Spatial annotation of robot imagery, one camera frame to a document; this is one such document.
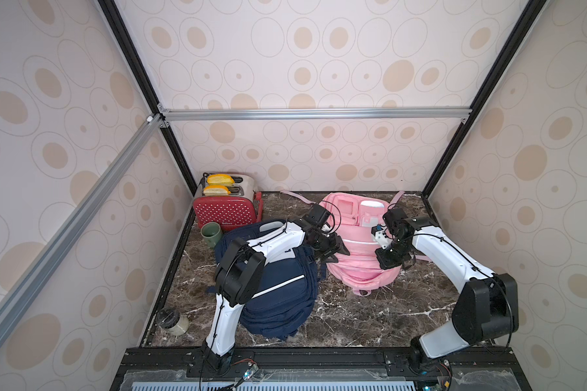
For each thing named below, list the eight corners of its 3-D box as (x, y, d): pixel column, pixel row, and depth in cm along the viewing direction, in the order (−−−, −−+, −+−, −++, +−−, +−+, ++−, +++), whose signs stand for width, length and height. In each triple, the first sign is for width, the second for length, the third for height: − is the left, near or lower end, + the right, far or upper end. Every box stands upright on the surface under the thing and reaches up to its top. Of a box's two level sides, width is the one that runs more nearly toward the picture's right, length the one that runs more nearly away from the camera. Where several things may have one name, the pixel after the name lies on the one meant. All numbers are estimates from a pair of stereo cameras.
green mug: (206, 248, 103) (200, 237, 97) (206, 234, 107) (201, 223, 101) (223, 244, 104) (219, 234, 98) (223, 231, 108) (218, 220, 102)
